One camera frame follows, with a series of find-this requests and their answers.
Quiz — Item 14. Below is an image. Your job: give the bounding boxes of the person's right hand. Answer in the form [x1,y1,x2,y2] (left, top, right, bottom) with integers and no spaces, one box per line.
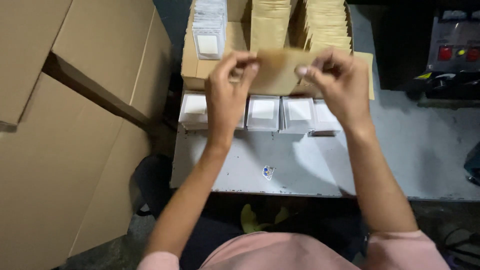
[295,47,376,133]

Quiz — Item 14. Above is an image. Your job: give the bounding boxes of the person's left hand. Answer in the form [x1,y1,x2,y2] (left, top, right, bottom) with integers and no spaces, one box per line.
[204,50,261,145]

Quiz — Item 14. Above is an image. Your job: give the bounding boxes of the brown paper pouch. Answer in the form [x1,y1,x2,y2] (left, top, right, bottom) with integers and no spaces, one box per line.
[229,49,328,97]

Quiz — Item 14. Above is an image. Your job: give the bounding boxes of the stack of white sachets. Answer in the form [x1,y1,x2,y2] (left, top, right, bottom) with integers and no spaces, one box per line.
[279,96,316,135]
[309,99,343,137]
[246,94,281,132]
[178,92,209,131]

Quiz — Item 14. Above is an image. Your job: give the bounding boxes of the open cardboard tray box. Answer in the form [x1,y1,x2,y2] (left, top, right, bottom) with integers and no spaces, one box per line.
[181,0,355,99]

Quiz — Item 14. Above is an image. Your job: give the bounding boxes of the row of brown pouches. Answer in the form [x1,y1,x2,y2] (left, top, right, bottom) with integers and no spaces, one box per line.
[303,0,353,54]
[250,0,293,53]

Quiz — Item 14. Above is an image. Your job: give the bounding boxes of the row of white sachets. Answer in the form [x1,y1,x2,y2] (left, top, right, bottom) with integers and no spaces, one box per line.
[192,0,228,61]

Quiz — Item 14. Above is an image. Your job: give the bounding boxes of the black sealing machine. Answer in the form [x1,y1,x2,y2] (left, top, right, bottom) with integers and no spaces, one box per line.
[374,4,480,110]

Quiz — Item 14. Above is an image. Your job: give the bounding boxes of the black stool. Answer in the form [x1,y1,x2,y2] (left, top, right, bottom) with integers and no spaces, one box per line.
[133,154,177,219]

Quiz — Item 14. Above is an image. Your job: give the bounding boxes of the large cardboard carton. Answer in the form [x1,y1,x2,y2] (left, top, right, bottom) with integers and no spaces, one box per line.
[0,72,151,270]
[0,0,73,127]
[52,0,173,130]

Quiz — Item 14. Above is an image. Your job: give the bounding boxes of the yellow-green slipper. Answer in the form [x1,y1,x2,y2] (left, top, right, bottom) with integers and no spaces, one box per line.
[240,203,290,234]

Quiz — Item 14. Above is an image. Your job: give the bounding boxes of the dark trousers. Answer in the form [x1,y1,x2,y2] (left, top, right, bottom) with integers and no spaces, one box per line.
[179,195,370,270]

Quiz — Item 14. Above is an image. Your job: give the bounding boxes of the teal object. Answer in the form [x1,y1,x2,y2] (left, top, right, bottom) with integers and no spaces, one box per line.
[463,144,480,187]

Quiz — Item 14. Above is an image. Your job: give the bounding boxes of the pink shirt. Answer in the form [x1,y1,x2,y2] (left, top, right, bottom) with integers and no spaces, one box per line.
[136,229,451,270]

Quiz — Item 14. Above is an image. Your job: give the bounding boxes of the black cables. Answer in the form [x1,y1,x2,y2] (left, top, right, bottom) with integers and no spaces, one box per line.
[442,224,480,263]

